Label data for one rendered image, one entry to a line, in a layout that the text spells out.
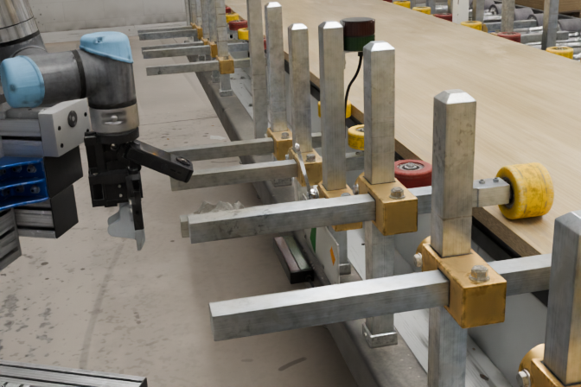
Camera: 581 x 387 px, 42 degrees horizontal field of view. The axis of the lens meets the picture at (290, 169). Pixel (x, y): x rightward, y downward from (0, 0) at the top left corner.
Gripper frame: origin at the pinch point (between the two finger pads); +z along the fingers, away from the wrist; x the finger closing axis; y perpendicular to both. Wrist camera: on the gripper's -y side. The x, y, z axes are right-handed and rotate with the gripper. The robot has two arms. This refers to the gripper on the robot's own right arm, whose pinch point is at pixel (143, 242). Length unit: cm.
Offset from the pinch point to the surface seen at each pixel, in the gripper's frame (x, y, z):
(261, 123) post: -78, -35, 4
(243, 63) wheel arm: -148, -41, 0
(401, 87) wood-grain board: -60, -69, -7
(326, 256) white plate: -1.8, -32.5, 8.3
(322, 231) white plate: -4.4, -32.5, 4.4
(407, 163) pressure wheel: -0.2, -47.5, -8.5
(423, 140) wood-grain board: -16, -57, -7
